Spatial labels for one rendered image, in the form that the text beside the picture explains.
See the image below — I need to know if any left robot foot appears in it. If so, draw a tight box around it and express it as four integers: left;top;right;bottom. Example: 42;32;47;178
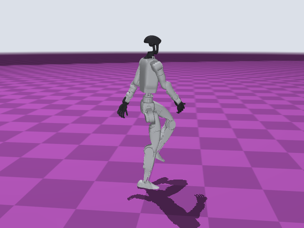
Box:
154;153;165;162

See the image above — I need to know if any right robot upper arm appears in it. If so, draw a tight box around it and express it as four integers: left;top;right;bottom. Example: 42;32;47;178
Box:
150;60;168;90

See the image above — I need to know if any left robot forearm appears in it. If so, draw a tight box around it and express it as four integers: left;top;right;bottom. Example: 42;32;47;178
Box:
125;81;137;103

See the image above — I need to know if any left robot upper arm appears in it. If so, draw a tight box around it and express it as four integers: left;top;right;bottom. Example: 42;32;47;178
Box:
133;58;142;86

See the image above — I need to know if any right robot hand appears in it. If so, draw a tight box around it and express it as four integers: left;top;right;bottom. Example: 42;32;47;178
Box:
174;101;185;114

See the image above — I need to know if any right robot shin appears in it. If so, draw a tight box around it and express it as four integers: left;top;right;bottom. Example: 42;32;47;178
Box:
143;147;156;183

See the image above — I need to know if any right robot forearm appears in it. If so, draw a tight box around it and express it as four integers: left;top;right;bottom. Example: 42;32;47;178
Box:
165;82;181;104

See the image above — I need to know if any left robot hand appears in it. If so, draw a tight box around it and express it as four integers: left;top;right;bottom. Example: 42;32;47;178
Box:
117;96;129;118

